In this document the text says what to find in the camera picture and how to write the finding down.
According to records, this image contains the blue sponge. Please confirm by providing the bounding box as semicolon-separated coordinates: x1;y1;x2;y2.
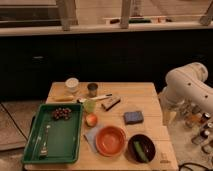
123;111;144;124

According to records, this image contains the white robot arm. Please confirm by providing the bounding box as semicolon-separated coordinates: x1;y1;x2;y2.
159;62;213;114

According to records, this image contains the green plastic tray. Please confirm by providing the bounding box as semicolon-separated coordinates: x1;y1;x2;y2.
22;103;83;164

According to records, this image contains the dark grey cup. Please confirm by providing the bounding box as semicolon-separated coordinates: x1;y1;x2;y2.
87;83;98;97

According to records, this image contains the dark rectangular block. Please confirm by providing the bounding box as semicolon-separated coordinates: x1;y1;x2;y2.
101;97;121;111

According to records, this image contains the light green cup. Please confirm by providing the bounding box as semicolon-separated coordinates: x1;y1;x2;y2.
83;99;96;113

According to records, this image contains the white cup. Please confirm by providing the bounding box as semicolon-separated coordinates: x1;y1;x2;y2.
65;78;79;93

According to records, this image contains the red yellow apple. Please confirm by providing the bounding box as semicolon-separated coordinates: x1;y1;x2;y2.
86;114;98;127

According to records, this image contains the wooden table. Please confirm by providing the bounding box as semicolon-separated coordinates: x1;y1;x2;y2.
24;82;178;171

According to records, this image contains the yellow banana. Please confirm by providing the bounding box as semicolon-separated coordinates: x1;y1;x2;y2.
53;96;74;102

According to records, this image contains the blue grey cloth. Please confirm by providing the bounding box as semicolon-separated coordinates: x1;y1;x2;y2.
84;125;102;153

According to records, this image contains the bunch of dark grapes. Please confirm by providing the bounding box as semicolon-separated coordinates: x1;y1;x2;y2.
52;108;72;120

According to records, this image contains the orange bowl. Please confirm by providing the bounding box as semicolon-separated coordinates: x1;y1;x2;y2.
95;126;126;157

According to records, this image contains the green cucumber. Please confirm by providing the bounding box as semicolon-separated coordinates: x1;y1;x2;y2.
133;141;149;163

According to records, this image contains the black bowl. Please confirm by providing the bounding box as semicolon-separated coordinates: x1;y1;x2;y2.
128;134;156;163

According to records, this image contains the metal fork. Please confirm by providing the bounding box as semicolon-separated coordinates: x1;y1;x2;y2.
40;124;51;157

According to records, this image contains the white handled knife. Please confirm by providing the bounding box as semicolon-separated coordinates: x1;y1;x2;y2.
77;94;112;103

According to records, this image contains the black cable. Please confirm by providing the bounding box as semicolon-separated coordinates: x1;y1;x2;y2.
178;162;211;171

